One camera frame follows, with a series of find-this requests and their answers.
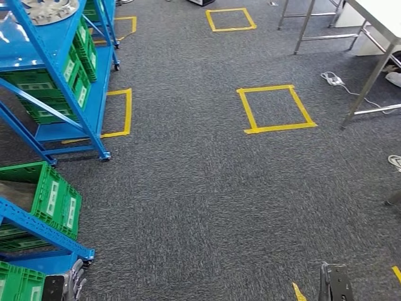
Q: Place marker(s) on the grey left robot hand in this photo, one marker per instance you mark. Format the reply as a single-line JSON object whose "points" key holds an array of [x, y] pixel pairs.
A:
{"points": [[73, 284]]}

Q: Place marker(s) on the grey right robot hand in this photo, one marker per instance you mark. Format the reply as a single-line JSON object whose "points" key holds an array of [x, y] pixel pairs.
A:
{"points": [[323, 286]]}

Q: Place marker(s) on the blue metal shelf rack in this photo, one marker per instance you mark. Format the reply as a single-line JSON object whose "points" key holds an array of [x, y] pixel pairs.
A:
{"points": [[38, 226], [100, 91]]}

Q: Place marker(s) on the steel workbench white top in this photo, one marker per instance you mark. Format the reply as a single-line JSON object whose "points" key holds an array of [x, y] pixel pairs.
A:
{"points": [[375, 16]]}

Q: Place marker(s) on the green plastic crate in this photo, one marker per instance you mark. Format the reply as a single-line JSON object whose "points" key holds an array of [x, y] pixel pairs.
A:
{"points": [[19, 282], [74, 104], [92, 10], [80, 45], [77, 224], [12, 79], [89, 70], [41, 182]]}

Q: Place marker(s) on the yellow floor tape strip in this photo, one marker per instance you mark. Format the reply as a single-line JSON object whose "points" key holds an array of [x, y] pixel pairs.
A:
{"points": [[397, 274]]}

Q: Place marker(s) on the grey flat sheet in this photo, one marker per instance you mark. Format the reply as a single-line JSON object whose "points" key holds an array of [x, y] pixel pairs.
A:
{"points": [[16, 195]]}

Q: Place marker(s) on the white panel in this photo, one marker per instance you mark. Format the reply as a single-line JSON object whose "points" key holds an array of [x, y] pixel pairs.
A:
{"points": [[379, 41]]}

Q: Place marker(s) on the silver wheel hubcap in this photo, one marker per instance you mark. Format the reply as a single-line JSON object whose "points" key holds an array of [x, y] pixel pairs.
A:
{"points": [[50, 12]]}

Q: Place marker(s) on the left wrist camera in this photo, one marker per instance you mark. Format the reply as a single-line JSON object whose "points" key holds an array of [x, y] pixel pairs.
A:
{"points": [[53, 288]]}

